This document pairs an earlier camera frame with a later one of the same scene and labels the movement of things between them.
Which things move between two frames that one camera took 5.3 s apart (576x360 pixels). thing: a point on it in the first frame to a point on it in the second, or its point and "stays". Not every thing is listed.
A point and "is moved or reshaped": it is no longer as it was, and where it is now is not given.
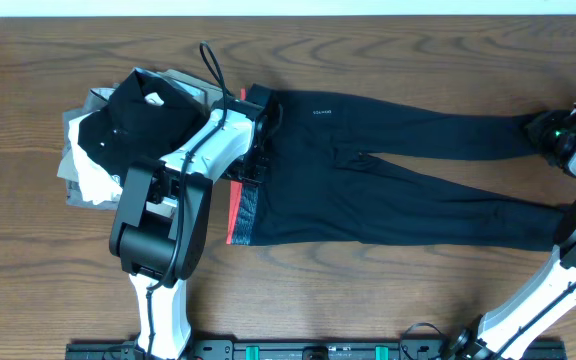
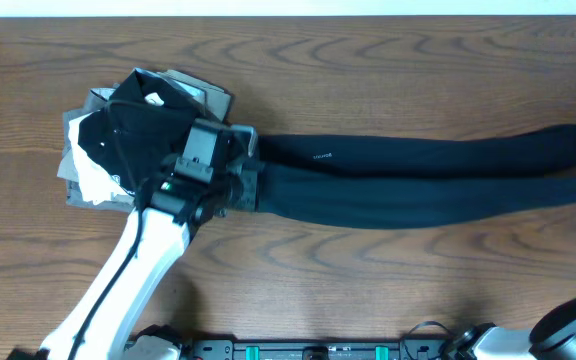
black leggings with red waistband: [323, 191] is moved or reshaped
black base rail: [314, 349] stays
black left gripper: [263, 175] to [248, 202]
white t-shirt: [100, 186] stays
